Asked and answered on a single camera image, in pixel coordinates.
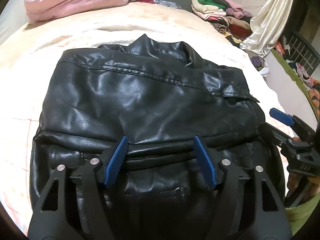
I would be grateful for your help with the beige bed sheet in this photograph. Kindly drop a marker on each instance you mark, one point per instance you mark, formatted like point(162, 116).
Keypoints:
point(134, 16)

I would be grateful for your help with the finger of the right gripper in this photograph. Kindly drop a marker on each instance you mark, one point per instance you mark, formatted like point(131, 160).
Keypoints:
point(282, 117)

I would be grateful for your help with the white plastic bag of clothes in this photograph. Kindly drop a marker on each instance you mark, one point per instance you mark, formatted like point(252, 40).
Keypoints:
point(260, 64)

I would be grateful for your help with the person's right hand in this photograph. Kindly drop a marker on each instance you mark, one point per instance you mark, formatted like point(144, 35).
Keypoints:
point(293, 182)

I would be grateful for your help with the pile of folded clothes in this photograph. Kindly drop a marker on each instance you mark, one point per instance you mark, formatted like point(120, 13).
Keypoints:
point(228, 18)

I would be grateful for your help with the cream satin curtain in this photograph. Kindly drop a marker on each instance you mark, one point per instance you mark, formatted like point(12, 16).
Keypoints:
point(267, 26)

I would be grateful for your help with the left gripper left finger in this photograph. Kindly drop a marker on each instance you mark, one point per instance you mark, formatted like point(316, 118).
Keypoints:
point(72, 205)

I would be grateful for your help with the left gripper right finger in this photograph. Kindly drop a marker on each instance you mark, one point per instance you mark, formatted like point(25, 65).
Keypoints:
point(247, 205)

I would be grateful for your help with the black leather jacket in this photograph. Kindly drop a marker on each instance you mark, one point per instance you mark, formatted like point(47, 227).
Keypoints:
point(160, 96)

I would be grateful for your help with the white pink patterned blanket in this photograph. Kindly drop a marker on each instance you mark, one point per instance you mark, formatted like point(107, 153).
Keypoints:
point(28, 59)

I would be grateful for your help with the green sleeve right forearm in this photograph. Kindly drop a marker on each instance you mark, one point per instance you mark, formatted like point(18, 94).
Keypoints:
point(297, 216)

